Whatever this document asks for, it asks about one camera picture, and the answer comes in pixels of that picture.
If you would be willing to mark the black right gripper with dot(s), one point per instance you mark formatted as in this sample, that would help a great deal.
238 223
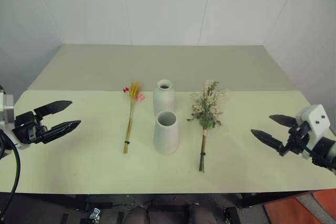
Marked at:
296 137

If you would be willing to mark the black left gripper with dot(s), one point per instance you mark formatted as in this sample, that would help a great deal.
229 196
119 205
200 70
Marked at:
26 129

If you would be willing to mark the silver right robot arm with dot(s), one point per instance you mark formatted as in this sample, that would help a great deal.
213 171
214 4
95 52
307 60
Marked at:
326 146

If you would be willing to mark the white narrow-neck bottle vase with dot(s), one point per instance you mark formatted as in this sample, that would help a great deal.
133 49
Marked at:
164 100

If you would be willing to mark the white tapered open vase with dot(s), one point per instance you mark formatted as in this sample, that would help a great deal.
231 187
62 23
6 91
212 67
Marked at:
166 137

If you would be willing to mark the green white dried flower bunch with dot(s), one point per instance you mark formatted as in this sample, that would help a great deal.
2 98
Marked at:
207 108

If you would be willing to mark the orange cloth item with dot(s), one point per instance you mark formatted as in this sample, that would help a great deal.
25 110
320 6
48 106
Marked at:
288 208

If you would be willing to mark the yellow wheat flower bunch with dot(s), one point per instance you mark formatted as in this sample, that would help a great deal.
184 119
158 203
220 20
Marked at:
134 90

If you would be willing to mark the silver metal clamp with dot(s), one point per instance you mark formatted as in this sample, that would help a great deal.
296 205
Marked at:
95 213

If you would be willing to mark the dark rounded shape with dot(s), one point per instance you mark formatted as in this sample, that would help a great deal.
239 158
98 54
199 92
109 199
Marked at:
136 216

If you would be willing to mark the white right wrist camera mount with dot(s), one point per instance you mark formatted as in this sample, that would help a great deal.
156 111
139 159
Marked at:
316 115

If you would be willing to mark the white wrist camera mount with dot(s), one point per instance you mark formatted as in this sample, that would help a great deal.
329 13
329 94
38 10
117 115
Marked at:
316 115
6 103

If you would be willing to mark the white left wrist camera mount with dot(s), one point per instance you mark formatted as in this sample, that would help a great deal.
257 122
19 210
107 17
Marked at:
6 103

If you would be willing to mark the black table frame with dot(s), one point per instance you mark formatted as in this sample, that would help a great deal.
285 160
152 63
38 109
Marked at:
262 199

